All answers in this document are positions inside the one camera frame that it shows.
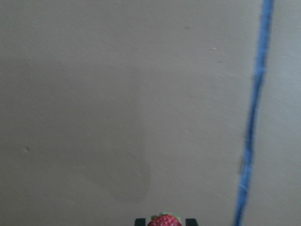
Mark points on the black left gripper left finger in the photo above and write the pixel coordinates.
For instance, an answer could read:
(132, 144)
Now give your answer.
(140, 222)

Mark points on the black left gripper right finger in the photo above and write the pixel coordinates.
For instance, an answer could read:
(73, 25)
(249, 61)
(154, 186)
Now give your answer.
(190, 222)

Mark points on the red strawberry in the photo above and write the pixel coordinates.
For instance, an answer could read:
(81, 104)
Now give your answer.
(165, 219)

